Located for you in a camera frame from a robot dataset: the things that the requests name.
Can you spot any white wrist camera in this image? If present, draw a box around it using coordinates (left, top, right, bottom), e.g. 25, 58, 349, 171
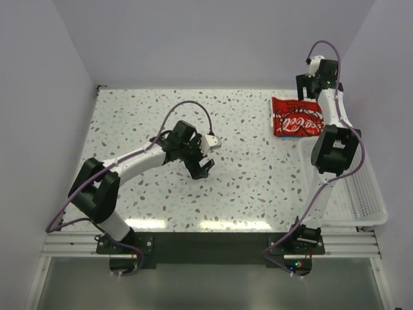
200, 134, 222, 155
307, 55, 325, 78

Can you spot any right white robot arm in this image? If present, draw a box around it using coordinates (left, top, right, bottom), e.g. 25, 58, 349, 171
283, 56, 361, 254

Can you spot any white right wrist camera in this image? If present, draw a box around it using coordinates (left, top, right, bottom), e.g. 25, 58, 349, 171
307, 55, 325, 78

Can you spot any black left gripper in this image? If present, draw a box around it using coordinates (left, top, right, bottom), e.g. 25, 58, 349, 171
178, 134, 214, 180

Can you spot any white t shirt red print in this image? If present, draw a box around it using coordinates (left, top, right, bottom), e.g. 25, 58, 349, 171
271, 96, 325, 138

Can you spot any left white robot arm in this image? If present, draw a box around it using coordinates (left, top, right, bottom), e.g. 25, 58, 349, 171
68, 121, 221, 253

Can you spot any aluminium rail frame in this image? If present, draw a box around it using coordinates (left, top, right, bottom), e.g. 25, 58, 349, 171
25, 84, 398, 310

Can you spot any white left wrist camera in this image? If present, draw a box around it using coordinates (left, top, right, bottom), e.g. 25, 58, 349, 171
200, 134, 222, 155

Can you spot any folded blue t shirt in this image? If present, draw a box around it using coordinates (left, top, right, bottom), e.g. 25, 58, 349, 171
274, 132, 308, 139

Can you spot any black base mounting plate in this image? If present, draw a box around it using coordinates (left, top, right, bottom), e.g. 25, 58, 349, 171
95, 232, 325, 275

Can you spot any white plastic basket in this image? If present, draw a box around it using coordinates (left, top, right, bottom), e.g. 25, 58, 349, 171
297, 137, 388, 227

